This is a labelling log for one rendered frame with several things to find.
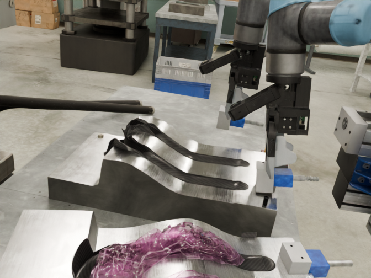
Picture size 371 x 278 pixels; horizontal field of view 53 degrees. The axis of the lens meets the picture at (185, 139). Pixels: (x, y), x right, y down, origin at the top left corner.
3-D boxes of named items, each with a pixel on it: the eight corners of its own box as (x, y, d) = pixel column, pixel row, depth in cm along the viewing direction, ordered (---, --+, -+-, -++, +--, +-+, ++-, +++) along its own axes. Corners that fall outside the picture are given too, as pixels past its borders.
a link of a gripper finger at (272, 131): (275, 158, 72) (277, 113, 72) (267, 157, 73) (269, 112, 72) (274, 155, 77) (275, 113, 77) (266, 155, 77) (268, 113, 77)
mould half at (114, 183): (266, 182, 102) (277, 138, 96) (268, 245, 78) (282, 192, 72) (94, 150, 108) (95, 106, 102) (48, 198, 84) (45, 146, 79)
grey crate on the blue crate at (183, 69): (211, 74, 423) (212, 62, 417) (211, 85, 386) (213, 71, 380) (158, 68, 423) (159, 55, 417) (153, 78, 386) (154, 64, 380)
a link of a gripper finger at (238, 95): (244, 123, 100) (250, 90, 98) (223, 119, 101) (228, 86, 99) (244, 122, 103) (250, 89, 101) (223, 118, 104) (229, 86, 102)
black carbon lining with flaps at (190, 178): (248, 167, 94) (255, 133, 90) (246, 202, 80) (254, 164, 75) (118, 143, 98) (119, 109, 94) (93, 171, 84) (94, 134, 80)
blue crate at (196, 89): (208, 92, 433) (211, 74, 423) (208, 103, 395) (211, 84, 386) (156, 85, 433) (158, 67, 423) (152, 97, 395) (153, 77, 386)
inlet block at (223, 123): (261, 129, 109) (265, 112, 107) (261, 136, 104) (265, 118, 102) (217, 122, 110) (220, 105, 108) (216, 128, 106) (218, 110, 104)
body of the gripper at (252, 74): (256, 92, 98) (266, 47, 93) (224, 87, 99) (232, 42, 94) (257, 85, 105) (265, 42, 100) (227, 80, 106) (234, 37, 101)
